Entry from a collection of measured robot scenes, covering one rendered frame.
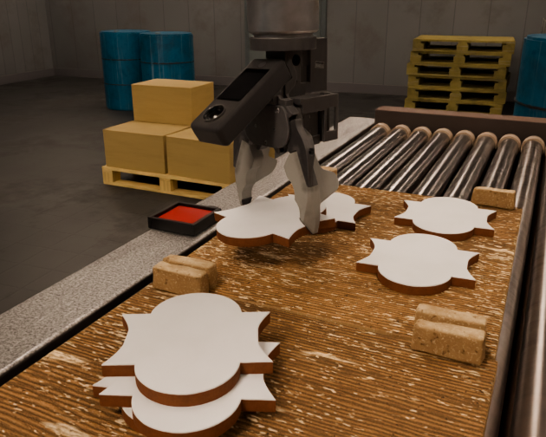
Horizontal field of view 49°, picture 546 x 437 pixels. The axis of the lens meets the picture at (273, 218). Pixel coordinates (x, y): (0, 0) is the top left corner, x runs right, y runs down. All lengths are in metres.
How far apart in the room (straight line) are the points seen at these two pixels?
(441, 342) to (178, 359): 0.22
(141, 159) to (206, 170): 0.50
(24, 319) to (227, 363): 0.27
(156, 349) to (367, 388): 0.17
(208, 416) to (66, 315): 0.27
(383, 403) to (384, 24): 7.58
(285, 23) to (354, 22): 7.42
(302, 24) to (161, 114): 3.66
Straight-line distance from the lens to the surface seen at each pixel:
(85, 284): 0.71
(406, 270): 0.65
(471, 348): 0.52
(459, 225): 0.80
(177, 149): 3.85
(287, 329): 0.55
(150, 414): 0.43
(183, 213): 0.86
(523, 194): 1.04
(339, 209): 0.82
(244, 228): 0.65
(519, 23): 7.82
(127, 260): 0.76
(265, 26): 0.63
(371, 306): 0.60
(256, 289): 0.62
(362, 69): 8.06
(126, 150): 4.08
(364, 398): 0.48
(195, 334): 0.49
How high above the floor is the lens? 1.22
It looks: 21 degrees down
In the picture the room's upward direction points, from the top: straight up
